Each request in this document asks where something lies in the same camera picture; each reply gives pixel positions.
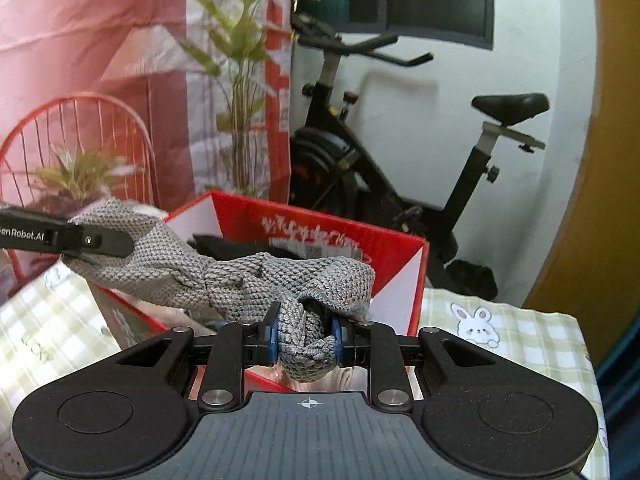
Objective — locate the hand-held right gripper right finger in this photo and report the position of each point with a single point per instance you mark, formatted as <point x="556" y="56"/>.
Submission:
<point x="337" y="342"/>

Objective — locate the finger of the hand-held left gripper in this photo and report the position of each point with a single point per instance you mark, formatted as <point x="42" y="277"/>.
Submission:
<point x="60" y="237"/>

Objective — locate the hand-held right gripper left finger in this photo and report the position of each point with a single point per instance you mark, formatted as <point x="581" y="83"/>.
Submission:
<point x="272" y="341"/>

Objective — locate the grey knit cloth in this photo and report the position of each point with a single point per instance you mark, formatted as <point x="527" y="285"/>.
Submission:
<point x="240" y="280"/>

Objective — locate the black cloth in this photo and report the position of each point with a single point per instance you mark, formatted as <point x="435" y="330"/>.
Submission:
<point x="225" y="247"/>

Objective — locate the red strawberry print box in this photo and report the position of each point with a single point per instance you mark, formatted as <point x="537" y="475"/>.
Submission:
<point x="235" y="210"/>

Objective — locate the white shipping label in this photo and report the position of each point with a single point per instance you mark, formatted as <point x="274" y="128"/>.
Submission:
<point x="320" y="251"/>

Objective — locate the black exercise bike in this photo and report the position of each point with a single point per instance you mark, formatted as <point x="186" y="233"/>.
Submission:
<point x="325" y="160"/>

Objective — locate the green checked tablecloth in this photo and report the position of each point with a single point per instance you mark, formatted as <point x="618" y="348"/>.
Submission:
<point x="525" y="330"/>

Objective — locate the blue curtain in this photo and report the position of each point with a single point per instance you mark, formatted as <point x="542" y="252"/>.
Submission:
<point x="620" y="360"/>

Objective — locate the yellow wooden door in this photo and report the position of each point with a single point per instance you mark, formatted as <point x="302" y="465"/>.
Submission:
<point x="600" y="185"/>

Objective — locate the dark framed window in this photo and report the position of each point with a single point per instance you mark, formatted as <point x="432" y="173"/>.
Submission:
<point x="425" y="0"/>

